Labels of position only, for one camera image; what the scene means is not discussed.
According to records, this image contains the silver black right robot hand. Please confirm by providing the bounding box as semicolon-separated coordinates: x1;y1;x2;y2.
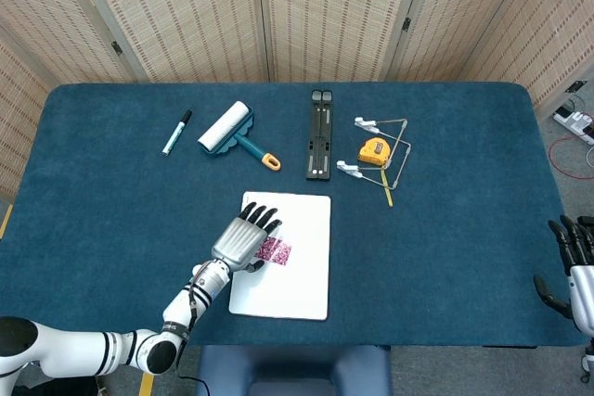
532;214;594;337

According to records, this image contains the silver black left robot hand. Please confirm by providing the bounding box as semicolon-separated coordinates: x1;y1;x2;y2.
211;201;283;275

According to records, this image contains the red patterned paper square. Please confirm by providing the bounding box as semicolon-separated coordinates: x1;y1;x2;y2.
253;236;293;266

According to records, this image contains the white rectangular whiteboard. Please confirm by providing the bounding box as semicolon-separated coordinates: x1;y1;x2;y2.
228;190;332;322

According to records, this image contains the teal whiteboard marker black cap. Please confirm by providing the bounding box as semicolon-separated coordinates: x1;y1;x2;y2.
161;109;193;156

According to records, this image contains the black folding laptop stand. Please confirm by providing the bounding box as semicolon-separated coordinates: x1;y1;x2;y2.
304;89;334;182

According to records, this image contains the blue padded chair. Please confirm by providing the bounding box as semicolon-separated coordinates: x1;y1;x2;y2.
197;344;394;396

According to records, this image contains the blue table cloth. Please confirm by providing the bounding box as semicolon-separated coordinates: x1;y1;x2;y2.
0;82;588;349

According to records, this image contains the yellow tape measure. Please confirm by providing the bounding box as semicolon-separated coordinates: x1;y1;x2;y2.
357;136;395;208

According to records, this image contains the white power strip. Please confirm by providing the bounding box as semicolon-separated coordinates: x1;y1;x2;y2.
552;106;594;146

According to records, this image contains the woven folding screen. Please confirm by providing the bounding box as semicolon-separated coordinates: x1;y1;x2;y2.
0;0;594;205

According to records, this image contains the teal lint roller orange handle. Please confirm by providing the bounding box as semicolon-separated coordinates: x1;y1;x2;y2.
197;100;282;172

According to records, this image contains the red cable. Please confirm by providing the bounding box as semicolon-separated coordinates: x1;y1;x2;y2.
548;135;594;180

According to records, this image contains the white wire frame stand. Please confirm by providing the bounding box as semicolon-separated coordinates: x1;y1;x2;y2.
336;116;413;191

